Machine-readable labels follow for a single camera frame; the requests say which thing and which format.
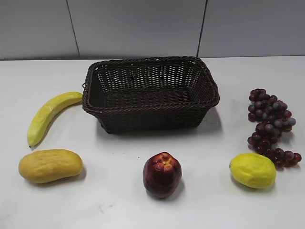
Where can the yellow banana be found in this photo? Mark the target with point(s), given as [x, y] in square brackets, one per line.
[47, 113]

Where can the dark woven plastic basket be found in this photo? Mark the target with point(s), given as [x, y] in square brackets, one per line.
[156, 93]

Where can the purple grape bunch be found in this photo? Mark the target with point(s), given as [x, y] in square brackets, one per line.
[273, 118]

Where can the yellow lemon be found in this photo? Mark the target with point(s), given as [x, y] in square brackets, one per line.
[253, 170]

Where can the red apple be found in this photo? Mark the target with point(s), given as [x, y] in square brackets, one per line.
[162, 174]

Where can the orange yellow mango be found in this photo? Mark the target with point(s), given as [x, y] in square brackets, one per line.
[50, 165]

